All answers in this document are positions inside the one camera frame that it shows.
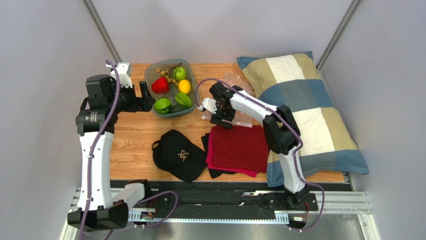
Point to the black baseball cap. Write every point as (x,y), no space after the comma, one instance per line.
(176,154)

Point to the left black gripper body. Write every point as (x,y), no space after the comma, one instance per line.
(125,103)

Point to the black folded cloth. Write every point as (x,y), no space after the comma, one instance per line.
(214,173)

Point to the green watermelon toy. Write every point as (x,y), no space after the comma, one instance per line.
(163,105)

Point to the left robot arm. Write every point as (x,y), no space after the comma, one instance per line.
(97,209)

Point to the pink folded cloth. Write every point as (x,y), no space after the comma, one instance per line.
(242,171)

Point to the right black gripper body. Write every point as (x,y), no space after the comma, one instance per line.
(219,119)

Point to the left aluminium frame post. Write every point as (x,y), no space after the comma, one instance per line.
(102,30)

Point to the green star fruit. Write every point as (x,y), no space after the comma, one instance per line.
(183,99)

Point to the aluminium frame post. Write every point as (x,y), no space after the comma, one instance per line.
(102,30)
(339,32)

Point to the grey plastic food tray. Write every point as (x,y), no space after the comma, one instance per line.
(151,76)

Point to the plaid pillow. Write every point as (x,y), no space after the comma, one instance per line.
(294,81)

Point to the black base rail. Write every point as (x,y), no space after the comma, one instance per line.
(224,200)

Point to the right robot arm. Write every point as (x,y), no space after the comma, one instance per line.
(282,134)

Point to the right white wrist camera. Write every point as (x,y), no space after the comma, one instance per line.
(208,104)

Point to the dark green avocado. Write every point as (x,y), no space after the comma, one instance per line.
(178,108)

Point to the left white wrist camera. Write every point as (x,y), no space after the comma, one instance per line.
(124,70)

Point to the dark red folded cloth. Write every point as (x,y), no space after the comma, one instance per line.
(238,149)

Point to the right aluminium frame post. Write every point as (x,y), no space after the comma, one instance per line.
(339,32)

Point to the red bell pepper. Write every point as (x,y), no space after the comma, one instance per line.
(160,86)

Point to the yellow lemon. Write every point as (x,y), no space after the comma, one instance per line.
(184,86)

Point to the green apple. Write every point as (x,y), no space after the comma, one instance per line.
(179,73)

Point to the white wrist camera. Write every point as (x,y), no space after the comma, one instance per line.
(124,70)
(208,104)

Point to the brown longan bunch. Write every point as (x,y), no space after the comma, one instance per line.
(169,73)

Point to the clear zip top bag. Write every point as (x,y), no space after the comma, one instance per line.
(232,85)

